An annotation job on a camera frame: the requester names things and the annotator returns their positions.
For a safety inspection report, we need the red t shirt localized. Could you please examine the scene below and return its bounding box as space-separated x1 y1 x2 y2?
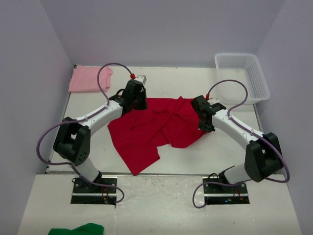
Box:
108 96 205 176

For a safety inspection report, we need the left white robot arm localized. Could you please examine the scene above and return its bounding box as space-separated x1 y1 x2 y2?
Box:
53 76 147 192

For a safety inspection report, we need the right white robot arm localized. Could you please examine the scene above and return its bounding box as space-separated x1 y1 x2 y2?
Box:
191 95 284 192

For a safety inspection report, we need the folded pink t shirt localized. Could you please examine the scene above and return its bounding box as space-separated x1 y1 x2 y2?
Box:
68 65 113 93

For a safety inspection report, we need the white plastic basket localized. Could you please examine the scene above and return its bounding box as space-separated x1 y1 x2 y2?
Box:
215 53 270 104

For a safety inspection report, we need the green t shirt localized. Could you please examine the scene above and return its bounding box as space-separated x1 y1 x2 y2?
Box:
48 223 105 235

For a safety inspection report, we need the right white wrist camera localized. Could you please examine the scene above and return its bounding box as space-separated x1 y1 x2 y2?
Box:
208 97 220 104

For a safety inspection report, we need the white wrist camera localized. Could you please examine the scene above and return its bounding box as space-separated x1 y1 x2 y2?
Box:
208 97 220 104
135 75 147 85

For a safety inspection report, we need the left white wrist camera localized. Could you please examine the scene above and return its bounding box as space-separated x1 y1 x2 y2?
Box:
135 75 147 85

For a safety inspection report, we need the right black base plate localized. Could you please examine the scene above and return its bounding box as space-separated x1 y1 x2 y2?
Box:
202 174 250 205

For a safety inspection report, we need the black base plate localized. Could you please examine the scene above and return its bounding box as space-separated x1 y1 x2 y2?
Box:
202 174 250 205
70 177 117 206

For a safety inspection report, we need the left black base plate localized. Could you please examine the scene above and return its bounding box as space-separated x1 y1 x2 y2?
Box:
70 177 117 206

